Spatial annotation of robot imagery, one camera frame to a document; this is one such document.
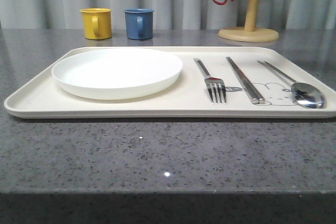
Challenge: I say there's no yellow enamel mug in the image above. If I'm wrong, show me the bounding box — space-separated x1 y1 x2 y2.
80 8 112 40

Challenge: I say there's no silver metal chopstick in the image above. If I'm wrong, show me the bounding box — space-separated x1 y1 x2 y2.
226 57 259 104
242 71 266 104

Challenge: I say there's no cream rabbit print tray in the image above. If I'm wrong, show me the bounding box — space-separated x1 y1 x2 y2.
4 47 335 119

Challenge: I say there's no silver metal spoon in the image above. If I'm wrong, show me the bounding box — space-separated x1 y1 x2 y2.
258 60 326 109

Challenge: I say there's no wooden mug tree stand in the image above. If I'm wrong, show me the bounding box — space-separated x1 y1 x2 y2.
218 0 279 42

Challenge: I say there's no blue enamel mug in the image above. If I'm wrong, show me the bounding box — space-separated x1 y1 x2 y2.
124 8 154 40

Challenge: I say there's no white round plate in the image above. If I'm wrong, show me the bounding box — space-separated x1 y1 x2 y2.
51 48 183 100

